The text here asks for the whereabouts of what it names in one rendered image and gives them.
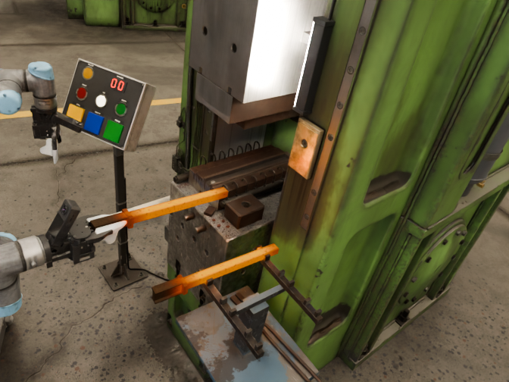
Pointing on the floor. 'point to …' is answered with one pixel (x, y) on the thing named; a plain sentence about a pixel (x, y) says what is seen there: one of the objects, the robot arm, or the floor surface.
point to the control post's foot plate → (113, 278)
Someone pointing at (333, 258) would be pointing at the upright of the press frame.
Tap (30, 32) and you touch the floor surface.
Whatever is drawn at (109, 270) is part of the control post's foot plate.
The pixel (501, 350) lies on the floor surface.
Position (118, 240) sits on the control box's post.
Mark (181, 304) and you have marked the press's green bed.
